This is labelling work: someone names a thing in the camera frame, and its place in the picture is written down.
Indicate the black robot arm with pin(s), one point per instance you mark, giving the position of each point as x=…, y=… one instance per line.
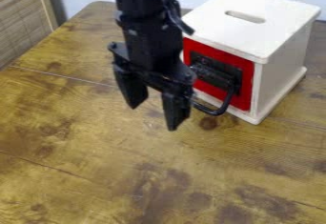
x=147, y=57

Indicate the white wooden box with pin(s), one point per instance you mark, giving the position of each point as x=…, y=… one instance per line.
x=266, y=31

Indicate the red drawer front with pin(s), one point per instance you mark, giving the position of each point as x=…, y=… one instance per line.
x=200, y=53

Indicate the wooden slatted panel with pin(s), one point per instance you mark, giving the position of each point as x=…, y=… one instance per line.
x=27, y=21

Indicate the black metal drawer handle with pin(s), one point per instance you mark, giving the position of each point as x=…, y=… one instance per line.
x=220, y=82

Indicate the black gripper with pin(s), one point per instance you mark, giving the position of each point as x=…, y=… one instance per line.
x=146, y=59

